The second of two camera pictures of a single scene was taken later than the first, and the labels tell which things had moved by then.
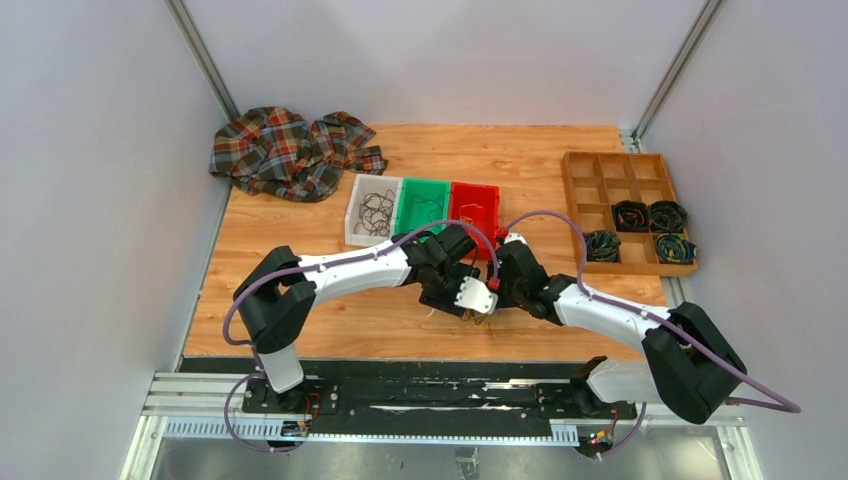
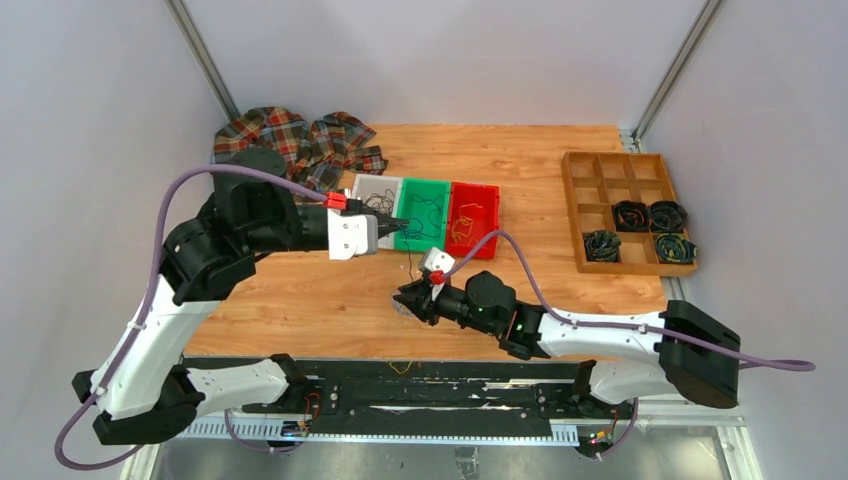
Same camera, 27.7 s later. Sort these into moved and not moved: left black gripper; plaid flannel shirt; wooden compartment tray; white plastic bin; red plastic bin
Moved: left black gripper
Not moved: wooden compartment tray; red plastic bin; white plastic bin; plaid flannel shirt
